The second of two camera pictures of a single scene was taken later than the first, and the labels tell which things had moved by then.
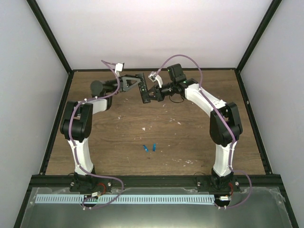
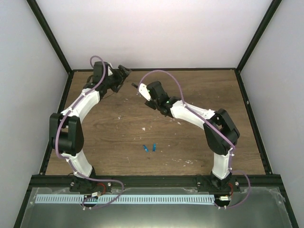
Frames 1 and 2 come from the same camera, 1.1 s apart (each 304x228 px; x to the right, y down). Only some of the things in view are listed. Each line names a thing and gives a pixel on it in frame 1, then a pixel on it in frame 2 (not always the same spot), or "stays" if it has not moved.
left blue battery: x=145 y=148 stays
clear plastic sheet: x=255 y=207 stays
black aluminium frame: x=44 y=180 stays
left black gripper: x=123 y=80 to x=120 y=78
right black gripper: x=160 y=96 to x=150 y=106
